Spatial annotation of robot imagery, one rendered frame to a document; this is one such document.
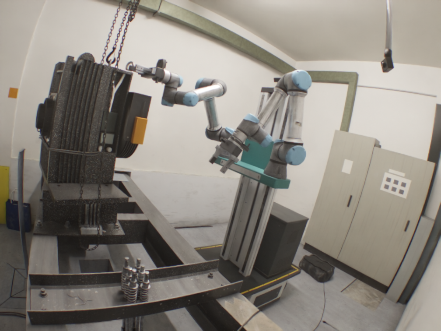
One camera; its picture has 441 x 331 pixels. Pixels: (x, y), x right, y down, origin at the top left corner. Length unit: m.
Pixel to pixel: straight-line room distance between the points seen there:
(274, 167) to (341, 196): 1.88
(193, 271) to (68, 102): 1.10
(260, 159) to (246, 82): 1.96
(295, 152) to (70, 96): 1.28
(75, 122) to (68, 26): 1.51
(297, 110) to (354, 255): 2.29
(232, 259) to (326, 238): 1.62
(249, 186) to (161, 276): 1.07
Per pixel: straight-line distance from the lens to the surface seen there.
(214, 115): 1.77
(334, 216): 3.26
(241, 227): 1.96
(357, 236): 3.17
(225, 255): 2.09
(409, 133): 3.28
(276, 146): 1.46
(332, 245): 3.32
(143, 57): 2.78
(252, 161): 1.77
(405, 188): 2.98
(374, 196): 3.06
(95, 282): 1.05
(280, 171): 1.45
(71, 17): 2.78
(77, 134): 1.43
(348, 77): 3.65
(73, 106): 1.43
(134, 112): 1.46
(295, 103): 1.34
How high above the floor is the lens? 1.38
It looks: 8 degrees down
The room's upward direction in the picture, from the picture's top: 13 degrees clockwise
